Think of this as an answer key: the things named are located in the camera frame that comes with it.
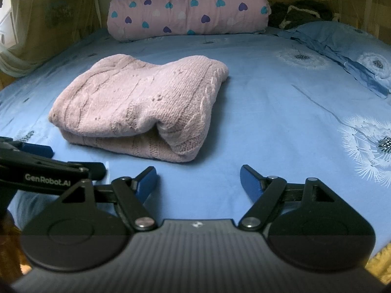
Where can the blue dandelion-print bedsheet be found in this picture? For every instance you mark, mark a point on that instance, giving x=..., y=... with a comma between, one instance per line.
x=275, y=113

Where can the white drawer cabinet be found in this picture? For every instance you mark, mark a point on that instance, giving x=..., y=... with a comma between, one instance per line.
x=15, y=12

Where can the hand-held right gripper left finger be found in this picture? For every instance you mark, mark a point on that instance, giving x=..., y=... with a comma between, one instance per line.
x=146, y=184

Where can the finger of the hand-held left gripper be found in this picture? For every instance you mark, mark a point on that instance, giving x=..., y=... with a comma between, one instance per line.
x=94, y=171
x=36, y=150

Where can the pink knit cardigan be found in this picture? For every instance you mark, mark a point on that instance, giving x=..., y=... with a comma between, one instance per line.
x=137, y=106

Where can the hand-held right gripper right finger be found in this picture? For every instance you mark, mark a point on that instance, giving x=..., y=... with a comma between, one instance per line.
x=250, y=184

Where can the dark cloth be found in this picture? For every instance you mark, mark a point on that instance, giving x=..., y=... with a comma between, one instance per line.
x=301, y=13

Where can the pink heart-patterned pillow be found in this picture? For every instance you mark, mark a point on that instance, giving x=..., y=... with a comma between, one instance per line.
x=189, y=6

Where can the blue dandelion-print pillow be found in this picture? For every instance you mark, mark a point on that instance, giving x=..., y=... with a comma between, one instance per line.
x=342, y=42

